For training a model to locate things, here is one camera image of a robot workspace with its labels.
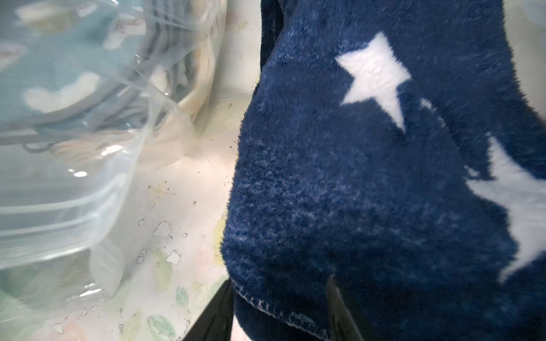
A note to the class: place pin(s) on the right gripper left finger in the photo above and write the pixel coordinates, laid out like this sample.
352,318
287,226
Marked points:
216,321

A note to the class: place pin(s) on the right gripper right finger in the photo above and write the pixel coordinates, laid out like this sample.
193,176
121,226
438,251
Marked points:
344,325

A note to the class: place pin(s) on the navy blue star blanket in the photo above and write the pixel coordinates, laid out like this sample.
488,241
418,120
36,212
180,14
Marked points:
388,145

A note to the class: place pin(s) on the clear plastic vacuum bag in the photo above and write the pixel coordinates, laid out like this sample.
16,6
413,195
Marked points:
61,197

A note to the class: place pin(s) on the light blue bear blanket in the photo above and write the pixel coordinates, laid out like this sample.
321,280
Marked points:
76,67

